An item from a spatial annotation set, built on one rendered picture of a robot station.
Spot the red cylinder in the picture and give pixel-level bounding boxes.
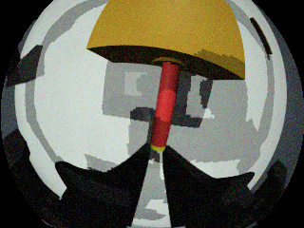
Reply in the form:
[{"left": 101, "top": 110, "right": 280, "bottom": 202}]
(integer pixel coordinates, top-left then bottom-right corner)
[{"left": 151, "top": 61, "right": 181, "bottom": 152}]

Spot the brown rectangular bar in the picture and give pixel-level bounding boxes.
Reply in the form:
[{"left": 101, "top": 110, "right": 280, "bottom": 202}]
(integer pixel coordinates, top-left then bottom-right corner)
[{"left": 250, "top": 16, "right": 273, "bottom": 54}]

